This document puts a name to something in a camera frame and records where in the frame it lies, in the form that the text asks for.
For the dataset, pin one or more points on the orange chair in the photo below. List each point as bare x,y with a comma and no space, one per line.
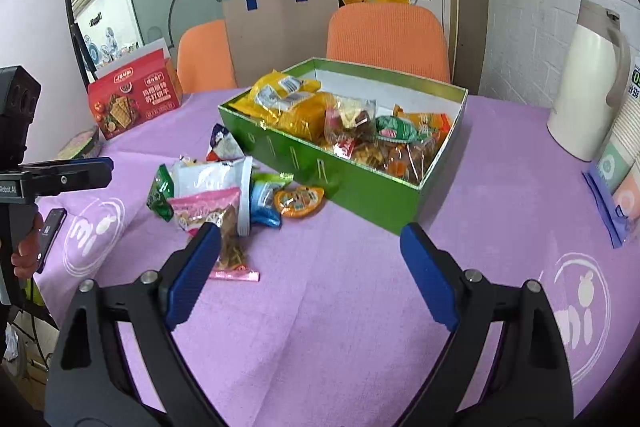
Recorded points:
402,38
204,60

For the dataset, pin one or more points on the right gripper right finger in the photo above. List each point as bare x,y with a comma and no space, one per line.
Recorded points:
529,381

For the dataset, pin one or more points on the left orange chair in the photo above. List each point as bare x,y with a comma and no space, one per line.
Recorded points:
204,60

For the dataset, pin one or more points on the white foil snack bag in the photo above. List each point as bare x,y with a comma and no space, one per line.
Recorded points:
190,179

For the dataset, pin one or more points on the person's left hand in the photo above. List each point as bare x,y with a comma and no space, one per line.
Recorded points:
25,259

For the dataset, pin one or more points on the brown clear snack packet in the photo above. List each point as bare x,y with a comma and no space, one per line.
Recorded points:
349,118

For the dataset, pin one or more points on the black phone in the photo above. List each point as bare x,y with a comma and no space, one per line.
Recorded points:
48,233

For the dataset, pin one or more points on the orange round jelly packet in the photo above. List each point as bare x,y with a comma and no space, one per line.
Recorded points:
299,202

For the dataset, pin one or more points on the green snack packet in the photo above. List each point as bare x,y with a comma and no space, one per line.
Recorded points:
394,129
161,191

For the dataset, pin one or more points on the brown cardboard sheet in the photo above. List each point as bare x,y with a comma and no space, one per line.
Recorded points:
267,35

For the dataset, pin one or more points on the right orange chair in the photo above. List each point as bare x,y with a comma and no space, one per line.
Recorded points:
402,38

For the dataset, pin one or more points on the red white blue packet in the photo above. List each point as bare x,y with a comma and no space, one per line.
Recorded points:
223,146

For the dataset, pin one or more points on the paper cup pack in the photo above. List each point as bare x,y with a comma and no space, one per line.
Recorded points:
614,178

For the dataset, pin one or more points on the blue snack packet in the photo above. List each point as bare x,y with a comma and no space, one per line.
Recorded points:
262,189

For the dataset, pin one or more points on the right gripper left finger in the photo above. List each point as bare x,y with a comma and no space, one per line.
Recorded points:
90,382

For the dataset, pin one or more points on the whiteboard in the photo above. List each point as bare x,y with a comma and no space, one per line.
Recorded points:
39,35

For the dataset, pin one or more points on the red cracker box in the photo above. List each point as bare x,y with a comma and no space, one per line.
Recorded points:
135,93

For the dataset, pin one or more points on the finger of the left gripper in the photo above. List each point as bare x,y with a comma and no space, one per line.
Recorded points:
56,177

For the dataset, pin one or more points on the red orange snack bag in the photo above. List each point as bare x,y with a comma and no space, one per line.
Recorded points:
364,152

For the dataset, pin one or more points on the pink seed snack bag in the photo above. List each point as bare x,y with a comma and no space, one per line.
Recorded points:
221,208

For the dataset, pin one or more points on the white thermos jug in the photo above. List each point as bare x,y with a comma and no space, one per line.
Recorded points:
593,82

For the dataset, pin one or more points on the yellow snack bag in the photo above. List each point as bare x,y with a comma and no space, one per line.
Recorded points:
273,95
304,116

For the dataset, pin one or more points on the small orange snack packet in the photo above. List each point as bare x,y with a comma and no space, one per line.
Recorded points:
437,125

